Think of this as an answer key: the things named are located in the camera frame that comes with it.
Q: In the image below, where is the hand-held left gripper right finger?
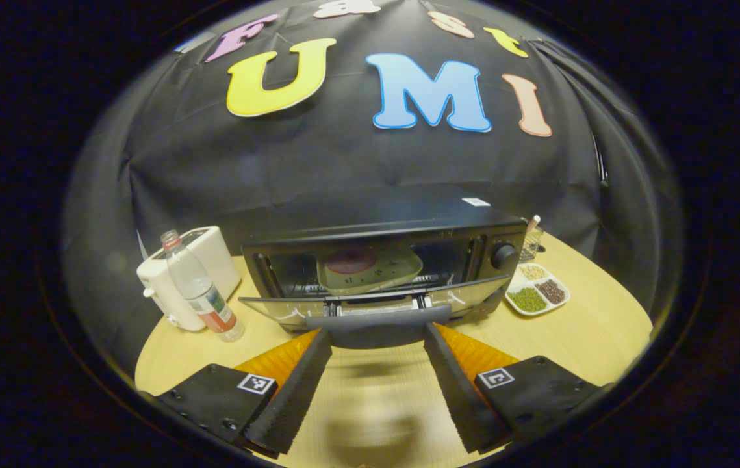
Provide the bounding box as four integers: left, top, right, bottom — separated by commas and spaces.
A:
423, 323, 606, 456

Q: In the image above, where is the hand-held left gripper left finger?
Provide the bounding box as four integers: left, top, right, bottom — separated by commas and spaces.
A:
152, 328, 333, 456

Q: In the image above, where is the cream food plate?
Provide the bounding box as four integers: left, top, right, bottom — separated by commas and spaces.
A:
315, 245, 424, 297

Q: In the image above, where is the pink round food slice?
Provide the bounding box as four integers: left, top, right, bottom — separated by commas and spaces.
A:
325, 250, 378, 275

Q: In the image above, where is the black electric oven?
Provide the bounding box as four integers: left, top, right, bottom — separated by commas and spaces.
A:
238, 194, 529, 350

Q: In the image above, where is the white divided bean dish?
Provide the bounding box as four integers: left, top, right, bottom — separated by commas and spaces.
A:
504, 261, 572, 318

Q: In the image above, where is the clear plastic water bottle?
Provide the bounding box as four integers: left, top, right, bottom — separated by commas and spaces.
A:
160, 229, 246, 343

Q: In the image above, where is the white toaster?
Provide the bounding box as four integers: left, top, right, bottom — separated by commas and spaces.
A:
136, 226, 242, 333

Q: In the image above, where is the black backdrop cloth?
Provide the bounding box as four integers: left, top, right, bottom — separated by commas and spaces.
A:
61, 0, 685, 378

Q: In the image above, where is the metal wire holder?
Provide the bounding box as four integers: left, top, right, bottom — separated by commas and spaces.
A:
518, 224, 546, 263

